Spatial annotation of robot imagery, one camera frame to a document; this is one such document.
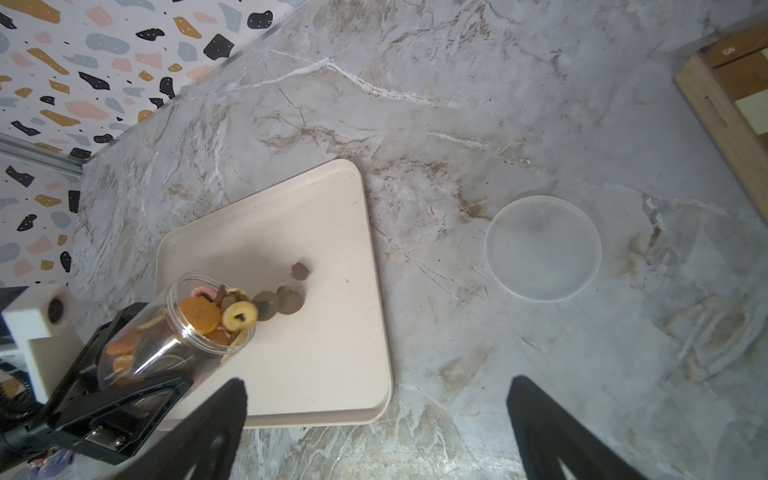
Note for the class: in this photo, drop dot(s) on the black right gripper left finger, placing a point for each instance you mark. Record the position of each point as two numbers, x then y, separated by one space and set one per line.
202 446

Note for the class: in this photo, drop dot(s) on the wooden chessboard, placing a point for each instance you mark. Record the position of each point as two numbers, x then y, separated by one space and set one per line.
725 84

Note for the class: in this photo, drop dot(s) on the clear plastic cookie jar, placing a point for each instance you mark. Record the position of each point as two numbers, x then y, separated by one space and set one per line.
193 327

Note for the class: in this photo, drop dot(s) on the clear round jar lid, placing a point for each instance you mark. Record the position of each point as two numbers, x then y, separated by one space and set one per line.
543 249

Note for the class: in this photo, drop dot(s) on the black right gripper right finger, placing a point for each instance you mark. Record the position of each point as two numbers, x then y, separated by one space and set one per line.
551 441

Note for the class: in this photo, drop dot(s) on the pile of poured cookies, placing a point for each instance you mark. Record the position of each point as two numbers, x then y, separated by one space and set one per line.
287 298

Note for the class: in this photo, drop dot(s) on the small purple toy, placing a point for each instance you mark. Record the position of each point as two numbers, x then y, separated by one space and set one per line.
49 464

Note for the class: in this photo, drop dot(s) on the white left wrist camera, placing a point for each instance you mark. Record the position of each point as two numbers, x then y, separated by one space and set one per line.
43 342

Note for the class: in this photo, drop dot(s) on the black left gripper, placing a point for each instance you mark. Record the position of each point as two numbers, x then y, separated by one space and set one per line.
108 424

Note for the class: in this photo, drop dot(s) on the cream rectangular tray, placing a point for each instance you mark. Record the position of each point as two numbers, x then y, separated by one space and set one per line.
303 250

